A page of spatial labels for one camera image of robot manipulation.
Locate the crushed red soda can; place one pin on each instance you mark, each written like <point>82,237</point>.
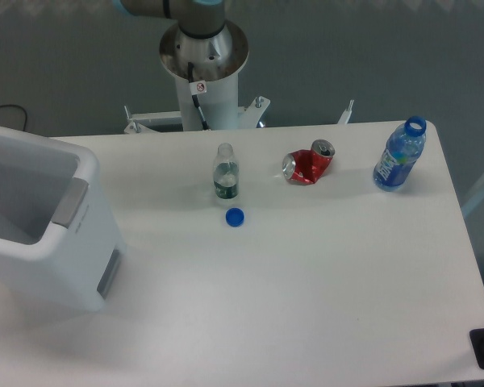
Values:
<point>307,166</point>

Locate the blue plastic drink bottle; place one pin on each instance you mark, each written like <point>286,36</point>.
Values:
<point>403,148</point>

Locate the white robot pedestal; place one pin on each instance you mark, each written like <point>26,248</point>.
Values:
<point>206,78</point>

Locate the blue bottle cap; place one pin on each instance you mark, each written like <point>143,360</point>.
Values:
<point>234,217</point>

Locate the white trash can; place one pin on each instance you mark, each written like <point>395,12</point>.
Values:
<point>58,236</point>

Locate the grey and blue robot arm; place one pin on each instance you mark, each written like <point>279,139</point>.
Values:
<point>197,19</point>

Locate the clear plastic bottle green label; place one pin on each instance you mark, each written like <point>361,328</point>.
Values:
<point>226,172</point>

